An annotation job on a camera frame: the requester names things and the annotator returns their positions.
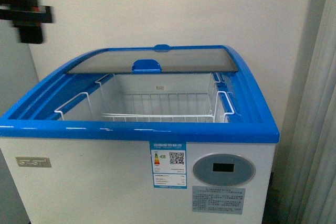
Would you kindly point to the oval temperature control panel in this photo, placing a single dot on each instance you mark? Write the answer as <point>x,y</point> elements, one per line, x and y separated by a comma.
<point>223,170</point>

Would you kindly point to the energy efficiency label sticker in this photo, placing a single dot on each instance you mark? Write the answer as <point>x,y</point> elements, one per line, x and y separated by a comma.
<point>169,168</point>

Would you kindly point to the white blue chest freezer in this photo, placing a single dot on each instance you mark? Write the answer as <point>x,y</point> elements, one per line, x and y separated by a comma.
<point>101,171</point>

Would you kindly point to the silver brand logo plate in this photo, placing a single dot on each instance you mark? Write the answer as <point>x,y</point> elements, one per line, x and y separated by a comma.
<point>36,162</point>

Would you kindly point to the white wire freezer basket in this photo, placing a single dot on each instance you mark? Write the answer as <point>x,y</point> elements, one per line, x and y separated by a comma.
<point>170,98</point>

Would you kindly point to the sliding glass freezer lid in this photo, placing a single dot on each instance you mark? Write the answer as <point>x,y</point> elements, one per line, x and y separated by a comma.
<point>158,59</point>

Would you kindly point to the instruction text sticker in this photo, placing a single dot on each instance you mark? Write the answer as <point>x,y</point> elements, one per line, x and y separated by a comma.
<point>218,200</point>

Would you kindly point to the white vertical blind curtain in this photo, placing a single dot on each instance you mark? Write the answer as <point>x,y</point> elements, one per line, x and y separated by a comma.
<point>305,163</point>

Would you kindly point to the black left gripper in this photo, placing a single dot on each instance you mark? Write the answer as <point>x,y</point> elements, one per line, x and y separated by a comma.
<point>28,17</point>

